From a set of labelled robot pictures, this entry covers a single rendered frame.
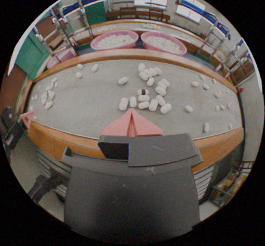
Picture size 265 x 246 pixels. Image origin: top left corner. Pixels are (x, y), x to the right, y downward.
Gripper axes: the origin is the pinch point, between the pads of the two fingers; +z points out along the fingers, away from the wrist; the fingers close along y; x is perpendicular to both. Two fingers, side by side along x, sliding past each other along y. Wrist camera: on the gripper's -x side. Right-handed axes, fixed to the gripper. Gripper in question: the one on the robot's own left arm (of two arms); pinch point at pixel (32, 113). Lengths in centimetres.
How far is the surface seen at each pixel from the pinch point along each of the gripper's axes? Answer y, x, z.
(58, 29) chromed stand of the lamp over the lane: -12.8, -31.5, 15.2
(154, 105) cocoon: -49.3, 0.5, 8.0
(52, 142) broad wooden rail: -14.8, 9.7, -3.6
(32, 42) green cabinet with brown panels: 43, -53, 25
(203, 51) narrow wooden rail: -101, -32, 49
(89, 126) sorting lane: -30.8, 6.3, 4.3
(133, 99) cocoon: -43.6, -0.3, 9.4
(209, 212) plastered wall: -207, 146, -123
